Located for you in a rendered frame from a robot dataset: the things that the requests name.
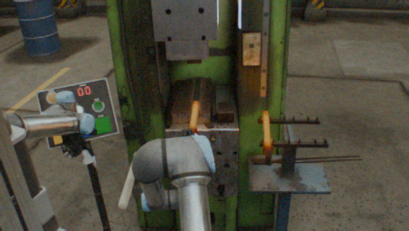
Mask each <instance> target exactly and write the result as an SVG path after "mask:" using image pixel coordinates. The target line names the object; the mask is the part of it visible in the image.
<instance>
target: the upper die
mask: <svg viewBox="0 0 409 231"><path fill-rule="evenodd" d="M209 48H210V41H209V40H205V36H204V37H202V40H184V41H171V37H169V38H168V40H167V41H166V57H167V61H177V60H206V59H209Z"/></svg>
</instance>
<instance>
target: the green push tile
mask: <svg viewBox="0 0 409 231"><path fill-rule="evenodd" d="M94 122H95V124H94V125H95V128H96V129H98V130H97V134H98V135H100V134H103V133H106V132H111V131H112V129H111V123H110V117H109V116H106V117H103V118H98V119H94Z"/></svg>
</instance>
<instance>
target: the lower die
mask: <svg viewBox="0 0 409 231"><path fill-rule="evenodd" d="M197 77H201V78H202V79H201V88H200V95H199V111H198V115H197V121H196V124H206V123H209V122H210V123H211V105H208V106H207V107H206V105H207V104H211V103H212V102H211V101H208V102H207V103H206V101H207V100H209V99H211V100H212V97H208V98H207V96H212V94H211V93H212V90H209V91H208V92H207V90H208V89H210V88H211V89H212V87H211V85H212V83H209V82H212V78H211V77H203V76H197ZM195 79H196V77H194V78H186V79H185V80H179V81H180V82H181V84H180V82H179V81H178V84H179V85H180V88H179V86H177V87H178V88H179V89H180V91H179V92H176V94H178V96H177V95H175V97H176V98H177V97H178V98H177V100H176V99H175V102H176V103H177V106H176V104H175V103H174V105H173V108H172V124H188V121H189V122H190V123H191V114H192V107H193V101H194V91H195ZM208 83H209V84H208ZM207 84H208V85H207ZM208 86H209V87H208ZM207 87H208V88H207ZM207 93H209V94H208V95H207ZM206 98H207V99H206ZM190 123H189V124H190Z"/></svg>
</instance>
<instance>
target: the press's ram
mask: <svg viewBox="0 0 409 231"><path fill-rule="evenodd" d="M150 2H151V9H152V16H153V28H154V41H155V42H159V41H167V40H168V38H169V37H171V41H184V40H202V37H204V36H205V40H211V39H218V0H150Z"/></svg>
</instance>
